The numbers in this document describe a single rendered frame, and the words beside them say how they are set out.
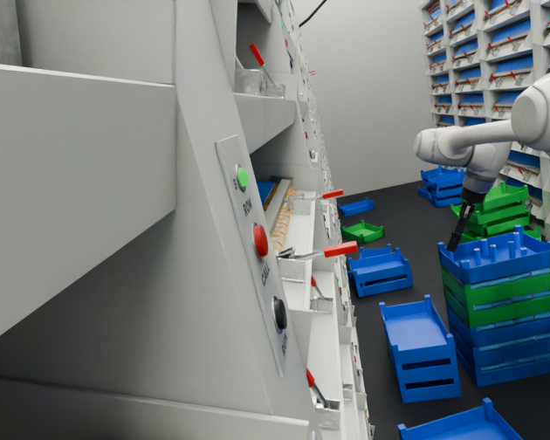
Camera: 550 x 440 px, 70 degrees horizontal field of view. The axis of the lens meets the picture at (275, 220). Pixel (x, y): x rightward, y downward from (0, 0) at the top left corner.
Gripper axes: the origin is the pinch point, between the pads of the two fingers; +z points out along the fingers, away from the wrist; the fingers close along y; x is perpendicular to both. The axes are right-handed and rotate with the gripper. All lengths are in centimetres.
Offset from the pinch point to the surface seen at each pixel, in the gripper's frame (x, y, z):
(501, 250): -16.1, 10.0, 2.0
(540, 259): -25.3, -3.7, -5.3
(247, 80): 24, -108, -56
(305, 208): 26, -84, -33
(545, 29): -5, 108, -74
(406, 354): 1.3, -28.2, 32.7
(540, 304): -31.1, -4.2, 9.4
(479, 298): -13.1, -13.9, 10.2
